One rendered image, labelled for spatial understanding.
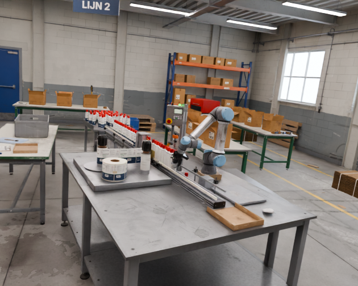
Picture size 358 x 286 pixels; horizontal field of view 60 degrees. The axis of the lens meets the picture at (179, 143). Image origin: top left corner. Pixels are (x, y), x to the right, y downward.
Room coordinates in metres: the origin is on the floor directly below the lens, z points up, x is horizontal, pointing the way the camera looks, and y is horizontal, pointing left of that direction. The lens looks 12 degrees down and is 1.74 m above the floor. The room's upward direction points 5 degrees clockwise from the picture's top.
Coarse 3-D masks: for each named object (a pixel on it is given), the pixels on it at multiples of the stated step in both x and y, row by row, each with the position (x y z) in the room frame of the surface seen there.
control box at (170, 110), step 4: (168, 104) 3.00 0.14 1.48; (168, 108) 2.93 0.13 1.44; (172, 108) 2.92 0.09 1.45; (168, 112) 2.93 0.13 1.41; (172, 112) 2.92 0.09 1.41; (168, 116) 2.93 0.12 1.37; (172, 116) 2.92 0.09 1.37; (172, 120) 2.92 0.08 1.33; (176, 120) 2.92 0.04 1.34; (180, 120) 2.92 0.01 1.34; (168, 124) 2.93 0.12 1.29; (172, 124) 2.92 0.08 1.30; (176, 124) 2.92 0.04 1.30; (180, 124) 2.92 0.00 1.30
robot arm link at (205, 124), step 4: (216, 108) 2.81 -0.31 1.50; (212, 112) 2.82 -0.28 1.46; (208, 116) 2.82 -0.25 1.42; (212, 116) 2.80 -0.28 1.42; (204, 120) 2.81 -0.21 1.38; (208, 120) 2.79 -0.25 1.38; (212, 120) 2.80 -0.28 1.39; (216, 120) 2.82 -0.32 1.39; (200, 124) 2.79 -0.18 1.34; (204, 124) 2.78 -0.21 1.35; (208, 124) 2.79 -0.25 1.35; (196, 128) 2.78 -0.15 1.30; (200, 128) 2.76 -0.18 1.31; (204, 128) 2.77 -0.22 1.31; (192, 132) 2.76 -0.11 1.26; (196, 132) 2.74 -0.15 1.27; (200, 132) 2.75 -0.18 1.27; (188, 136) 2.75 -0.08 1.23; (192, 136) 2.73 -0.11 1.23; (196, 136) 2.74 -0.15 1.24
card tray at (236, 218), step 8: (208, 208) 2.03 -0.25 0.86; (224, 208) 2.11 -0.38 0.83; (232, 208) 2.13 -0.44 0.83; (240, 208) 2.11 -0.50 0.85; (216, 216) 1.94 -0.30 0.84; (224, 216) 1.98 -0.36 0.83; (232, 216) 1.99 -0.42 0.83; (240, 216) 2.00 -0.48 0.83; (248, 216) 2.02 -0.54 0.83; (256, 216) 1.97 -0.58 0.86; (224, 224) 1.86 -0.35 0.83; (232, 224) 1.80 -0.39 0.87; (240, 224) 1.81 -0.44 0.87; (248, 224) 1.84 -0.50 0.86; (256, 224) 1.88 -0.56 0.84
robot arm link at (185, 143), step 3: (183, 138) 2.56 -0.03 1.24; (186, 138) 2.56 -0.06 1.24; (189, 138) 2.58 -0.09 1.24; (183, 141) 2.55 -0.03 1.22; (186, 141) 2.54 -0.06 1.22; (189, 141) 2.55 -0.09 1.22; (180, 144) 2.58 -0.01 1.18; (183, 144) 2.55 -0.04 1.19; (186, 144) 2.55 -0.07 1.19; (189, 144) 2.57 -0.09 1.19; (180, 147) 2.58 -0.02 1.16; (183, 147) 2.56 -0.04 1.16; (186, 147) 2.57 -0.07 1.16; (189, 147) 2.58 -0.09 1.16; (183, 150) 2.58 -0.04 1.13
